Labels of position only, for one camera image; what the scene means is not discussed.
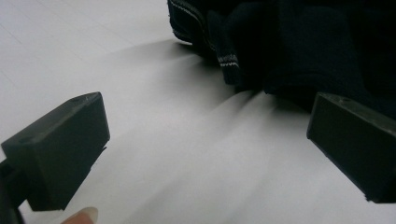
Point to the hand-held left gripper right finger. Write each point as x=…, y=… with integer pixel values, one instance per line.
x=355, y=146

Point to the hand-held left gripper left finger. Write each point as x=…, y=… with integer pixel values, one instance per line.
x=59, y=149

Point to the black sleeveless vest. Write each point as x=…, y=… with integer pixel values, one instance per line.
x=295, y=46

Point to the white table cover sheet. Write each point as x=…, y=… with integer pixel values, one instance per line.
x=186, y=155

